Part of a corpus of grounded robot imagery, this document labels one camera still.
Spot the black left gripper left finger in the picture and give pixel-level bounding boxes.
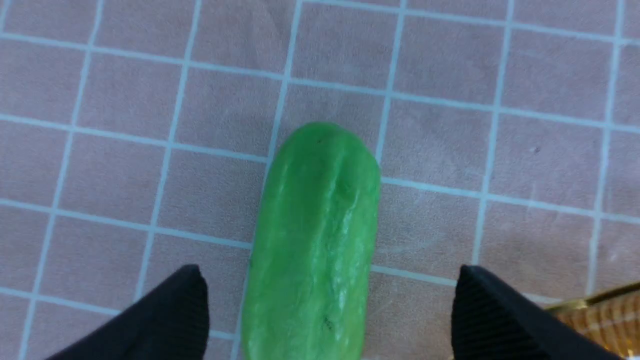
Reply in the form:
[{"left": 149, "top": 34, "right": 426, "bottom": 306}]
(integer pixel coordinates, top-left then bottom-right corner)
[{"left": 51, "top": 264, "right": 210, "bottom": 360}]

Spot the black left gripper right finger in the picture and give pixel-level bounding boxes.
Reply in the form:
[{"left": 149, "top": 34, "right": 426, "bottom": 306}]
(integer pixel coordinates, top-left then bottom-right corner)
[{"left": 451, "top": 265, "right": 617, "bottom": 360}]

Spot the green toy bitter gourd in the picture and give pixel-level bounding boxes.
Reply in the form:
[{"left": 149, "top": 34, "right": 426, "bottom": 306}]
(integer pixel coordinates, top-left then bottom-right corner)
[{"left": 241, "top": 121, "right": 381, "bottom": 360}]

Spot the amber ribbed plastic plate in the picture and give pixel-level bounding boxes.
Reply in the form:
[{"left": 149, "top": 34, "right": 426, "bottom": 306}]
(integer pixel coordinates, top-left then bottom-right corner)
[{"left": 546, "top": 282, "right": 640, "bottom": 360}]

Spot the pink checkered tablecloth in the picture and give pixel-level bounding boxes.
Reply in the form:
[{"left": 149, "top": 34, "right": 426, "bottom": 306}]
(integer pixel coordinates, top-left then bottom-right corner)
[{"left": 1, "top": 0, "right": 639, "bottom": 360}]

